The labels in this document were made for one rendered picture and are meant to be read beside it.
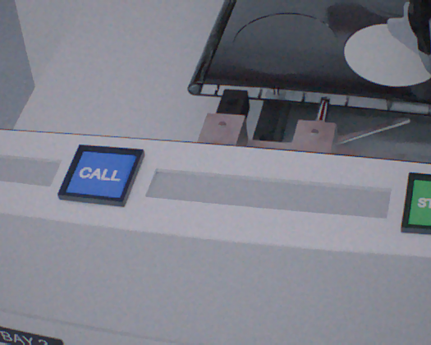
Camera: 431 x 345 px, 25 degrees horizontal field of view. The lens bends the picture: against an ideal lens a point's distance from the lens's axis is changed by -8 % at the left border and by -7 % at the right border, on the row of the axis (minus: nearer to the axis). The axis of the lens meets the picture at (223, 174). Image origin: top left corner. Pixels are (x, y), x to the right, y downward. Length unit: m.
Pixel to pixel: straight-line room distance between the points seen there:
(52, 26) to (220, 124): 0.65
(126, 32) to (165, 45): 0.06
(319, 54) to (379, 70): 0.06
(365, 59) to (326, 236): 0.28
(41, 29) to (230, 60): 0.59
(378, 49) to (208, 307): 0.32
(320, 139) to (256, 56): 0.14
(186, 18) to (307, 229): 0.50
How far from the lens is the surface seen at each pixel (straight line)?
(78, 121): 1.06
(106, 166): 0.79
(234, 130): 0.88
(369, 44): 0.98
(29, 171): 0.82
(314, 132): 0.87
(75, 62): 1.14
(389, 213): 0.73
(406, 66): 0.95
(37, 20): 1.50
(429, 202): 0.73
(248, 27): 1.01
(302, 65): 0.96
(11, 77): 2.56
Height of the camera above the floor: 1.50
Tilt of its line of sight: 44 degrees down
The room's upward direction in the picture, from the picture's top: 9 degrees counter-clockwise
